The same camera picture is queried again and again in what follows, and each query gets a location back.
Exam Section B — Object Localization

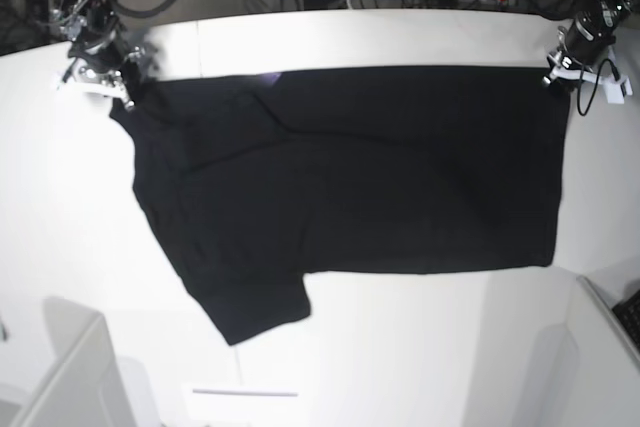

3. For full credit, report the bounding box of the table cable slot cover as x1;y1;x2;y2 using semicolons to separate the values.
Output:
191;387;299;398

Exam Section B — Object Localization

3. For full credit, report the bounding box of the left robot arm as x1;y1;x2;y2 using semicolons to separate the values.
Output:
527;0;634;104

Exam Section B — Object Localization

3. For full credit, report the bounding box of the white partition panel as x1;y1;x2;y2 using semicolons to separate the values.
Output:
514;277;639;426
1;297;137;426

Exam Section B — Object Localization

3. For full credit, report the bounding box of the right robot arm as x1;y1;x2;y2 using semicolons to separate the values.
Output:
49;0;177;110

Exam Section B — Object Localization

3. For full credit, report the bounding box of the right white partition panel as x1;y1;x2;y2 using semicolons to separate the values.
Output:
514;277;639;426

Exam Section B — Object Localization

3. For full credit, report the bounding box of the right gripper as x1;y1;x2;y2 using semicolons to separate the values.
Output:
67;29;160;111

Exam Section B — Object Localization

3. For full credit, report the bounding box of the left white partition panel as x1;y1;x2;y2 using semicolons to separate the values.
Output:
1;297;137;426

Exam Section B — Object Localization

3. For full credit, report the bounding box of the black T-shirt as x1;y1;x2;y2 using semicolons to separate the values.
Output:
110;66;571;345

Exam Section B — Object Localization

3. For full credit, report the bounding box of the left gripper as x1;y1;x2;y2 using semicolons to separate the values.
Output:
544;11;618;95

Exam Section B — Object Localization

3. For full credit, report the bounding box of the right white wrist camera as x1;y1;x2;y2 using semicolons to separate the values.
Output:
51;65;99;94

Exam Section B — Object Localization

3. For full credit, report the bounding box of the black keyboard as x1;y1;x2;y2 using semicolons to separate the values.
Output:
613;291;640;348

